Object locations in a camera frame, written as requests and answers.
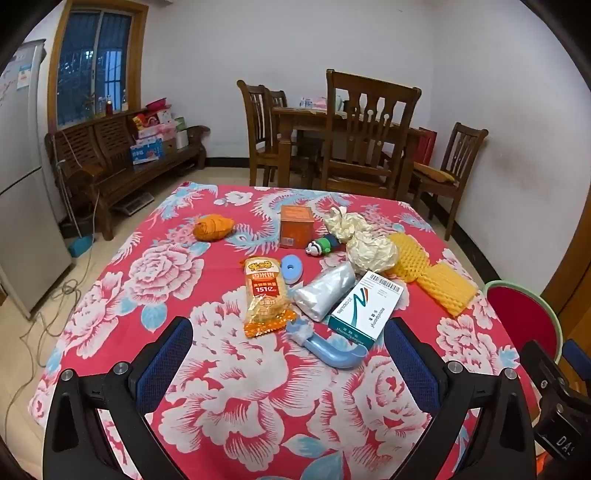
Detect clear plastic bag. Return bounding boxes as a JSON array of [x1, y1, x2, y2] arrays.
[[293, 263, 358, 323]]

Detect wooden bench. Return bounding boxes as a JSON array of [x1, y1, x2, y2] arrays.
[[45, 108, 211, 241]]

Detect cream foam net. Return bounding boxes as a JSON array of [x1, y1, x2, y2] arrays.
[[323, 207, 374, 243], [346, 231, 399, 274]]

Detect grey refrigerator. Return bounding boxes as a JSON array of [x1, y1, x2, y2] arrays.
[[0, 39, 77, 321]]

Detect yellow seat cushion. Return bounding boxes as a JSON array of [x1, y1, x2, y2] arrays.
[[413, 162, 458, 185]]

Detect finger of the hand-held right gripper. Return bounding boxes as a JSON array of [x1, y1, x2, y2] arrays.
[[522, 340, 571, 407], [561, 338, 591, 393]]

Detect floor scale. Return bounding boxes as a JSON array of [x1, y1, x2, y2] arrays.
[[115, 191, 155, 215]]

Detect yellow foam net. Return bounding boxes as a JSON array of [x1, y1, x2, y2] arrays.
[[387, 232, 432, 283], [418, 264, 478, 318]]

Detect orange snack packet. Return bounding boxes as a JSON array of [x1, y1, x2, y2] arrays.
[[239, 257, 297, 340]]

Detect white medicine box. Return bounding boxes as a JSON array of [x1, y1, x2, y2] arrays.
[[329, 270, 404, 350]]

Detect pile of cartons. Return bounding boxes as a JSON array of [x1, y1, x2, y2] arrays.
[[129, 97, 190, 166]]

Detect orange cardboard box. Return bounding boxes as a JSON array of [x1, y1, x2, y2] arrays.
[[280, 205, 315, 250]]

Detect wooden dining table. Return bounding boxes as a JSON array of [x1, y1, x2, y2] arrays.
[[272, 105, 428, 185]]

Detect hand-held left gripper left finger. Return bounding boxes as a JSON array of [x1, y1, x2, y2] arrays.
[[42, 316, 194, 480]]

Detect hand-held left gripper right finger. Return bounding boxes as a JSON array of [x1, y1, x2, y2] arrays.
[[383, 318, 536, 480]]

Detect red paper bag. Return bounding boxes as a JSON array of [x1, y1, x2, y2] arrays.
[[418, 127, 438, 164]]

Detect white floor cable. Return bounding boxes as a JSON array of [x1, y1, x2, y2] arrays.
[[0, 240, 95, 416]]

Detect red floral tablecloth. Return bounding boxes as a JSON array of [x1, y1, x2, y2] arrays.
[[28, 182, 525, 480]]

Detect green and white toy figure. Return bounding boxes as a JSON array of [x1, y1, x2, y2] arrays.
[[305, 234, 341, 256]]

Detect orange bag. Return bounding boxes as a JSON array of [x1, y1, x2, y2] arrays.
[[193, 213, 235, 242]]

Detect red bucket with green rim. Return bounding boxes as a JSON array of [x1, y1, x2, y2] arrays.
[[482, 280, 563, 365]]

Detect wooden framed window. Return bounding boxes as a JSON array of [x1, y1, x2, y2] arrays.
[[47, 0, 149, 132]]

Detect blue plastic dustpan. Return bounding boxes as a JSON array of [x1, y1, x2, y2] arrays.
[[68, 234, 96, 256]]

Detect blue plastic scoop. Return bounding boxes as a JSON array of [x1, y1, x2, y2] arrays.
[[285, 318, 369, 371]]

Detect wooden door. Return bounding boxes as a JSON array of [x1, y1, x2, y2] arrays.
[[540, 198, 591, 398]]

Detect blue round disc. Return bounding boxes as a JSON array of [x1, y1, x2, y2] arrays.
[[281, 255, 303, 284]]

